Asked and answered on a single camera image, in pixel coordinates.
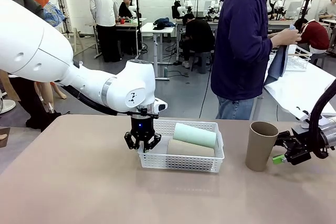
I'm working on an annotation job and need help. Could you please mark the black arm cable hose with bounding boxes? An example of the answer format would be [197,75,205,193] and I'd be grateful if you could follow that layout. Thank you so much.
[308,79,336,159]
[56,81,132,116]

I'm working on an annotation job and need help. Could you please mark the person in red jacket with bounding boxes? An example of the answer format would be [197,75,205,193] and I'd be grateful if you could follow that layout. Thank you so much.
[293,18,330,51]

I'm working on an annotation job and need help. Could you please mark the dark blue clothing pile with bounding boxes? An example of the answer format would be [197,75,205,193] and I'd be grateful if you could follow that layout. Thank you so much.
[153,18,176,30]

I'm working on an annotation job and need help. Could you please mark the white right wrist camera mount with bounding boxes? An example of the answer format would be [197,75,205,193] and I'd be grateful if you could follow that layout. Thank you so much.
[296,107,316,129]

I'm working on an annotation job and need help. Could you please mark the mint green paper cup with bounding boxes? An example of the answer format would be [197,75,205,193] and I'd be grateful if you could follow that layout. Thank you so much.
[173,122,217,148]

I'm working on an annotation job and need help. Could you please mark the wooden top work desk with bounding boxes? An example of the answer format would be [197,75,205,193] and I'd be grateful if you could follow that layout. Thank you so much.
[93,18,148,60]

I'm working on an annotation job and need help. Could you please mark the white wire dish rack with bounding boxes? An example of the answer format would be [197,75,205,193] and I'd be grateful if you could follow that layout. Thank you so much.
[270,45,312,72]

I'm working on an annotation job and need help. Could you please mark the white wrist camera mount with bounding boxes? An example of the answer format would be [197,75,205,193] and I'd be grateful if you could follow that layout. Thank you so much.
[153,98,169,113]
[296,107,316,129]

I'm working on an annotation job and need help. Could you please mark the person's right hand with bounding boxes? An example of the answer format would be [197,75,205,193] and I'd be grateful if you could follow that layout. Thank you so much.
[271,28,302,48]

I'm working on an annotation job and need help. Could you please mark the blue denim cloth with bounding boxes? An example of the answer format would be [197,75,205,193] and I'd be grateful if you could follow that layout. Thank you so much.
[264,24,301,86]

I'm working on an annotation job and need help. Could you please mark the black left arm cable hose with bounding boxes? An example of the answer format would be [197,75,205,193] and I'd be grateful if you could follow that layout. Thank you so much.
[56,81,132,116]

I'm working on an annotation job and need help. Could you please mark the person in grey top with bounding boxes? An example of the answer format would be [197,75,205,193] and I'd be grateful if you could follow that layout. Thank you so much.
[319,0,336,20]

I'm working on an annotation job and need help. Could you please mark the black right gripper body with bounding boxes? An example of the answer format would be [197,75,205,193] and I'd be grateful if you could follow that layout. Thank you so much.
[283,126,313,166]

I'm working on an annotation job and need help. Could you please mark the large white table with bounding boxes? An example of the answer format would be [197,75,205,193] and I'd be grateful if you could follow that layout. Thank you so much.
[264,60,336,122]

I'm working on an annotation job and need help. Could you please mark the white perforated plastic basket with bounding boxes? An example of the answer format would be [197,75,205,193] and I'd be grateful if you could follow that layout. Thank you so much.
[137,119,225,174]

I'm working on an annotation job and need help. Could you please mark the person in navy hoodie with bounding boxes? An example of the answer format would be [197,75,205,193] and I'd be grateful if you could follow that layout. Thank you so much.
[211,0,279,120]

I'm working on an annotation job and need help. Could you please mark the white standing desk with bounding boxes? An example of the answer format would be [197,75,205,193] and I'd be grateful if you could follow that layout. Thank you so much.
[140,22,176,81]

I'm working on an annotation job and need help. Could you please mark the grey plastic stool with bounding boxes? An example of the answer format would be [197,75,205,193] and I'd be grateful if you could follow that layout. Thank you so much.
[190,51,212,74]

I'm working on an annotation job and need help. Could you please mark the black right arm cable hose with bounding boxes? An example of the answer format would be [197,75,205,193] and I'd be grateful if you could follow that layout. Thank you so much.
[308,79,336,159]

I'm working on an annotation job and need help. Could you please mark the white step stool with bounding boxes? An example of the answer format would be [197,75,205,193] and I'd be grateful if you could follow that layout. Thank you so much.
[68,27,79,52]

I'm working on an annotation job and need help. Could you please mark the person in dark green coat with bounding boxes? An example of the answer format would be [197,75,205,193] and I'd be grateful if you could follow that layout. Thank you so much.
[0,0,62,132]

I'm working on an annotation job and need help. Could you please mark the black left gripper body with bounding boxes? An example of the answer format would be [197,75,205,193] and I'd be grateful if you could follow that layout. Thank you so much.
[130,115,156,138]

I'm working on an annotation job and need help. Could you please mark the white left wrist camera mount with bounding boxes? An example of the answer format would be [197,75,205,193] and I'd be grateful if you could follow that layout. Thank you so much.
[153,98,169,113]

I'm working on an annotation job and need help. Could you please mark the person in white shirt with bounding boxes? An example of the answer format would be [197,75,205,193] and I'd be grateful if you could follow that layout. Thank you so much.
[89,0,123,63]

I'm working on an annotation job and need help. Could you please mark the seated person in black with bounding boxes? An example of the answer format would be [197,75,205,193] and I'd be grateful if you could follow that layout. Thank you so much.
[181,13,216,69]

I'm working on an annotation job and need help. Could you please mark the brown paper cup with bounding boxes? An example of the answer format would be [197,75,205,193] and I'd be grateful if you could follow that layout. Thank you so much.
[245,121,279,172]
[166,139,215,157]

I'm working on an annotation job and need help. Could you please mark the black-haired person behind desk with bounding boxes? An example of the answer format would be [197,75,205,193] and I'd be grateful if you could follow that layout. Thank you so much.
[118,0,134,19]

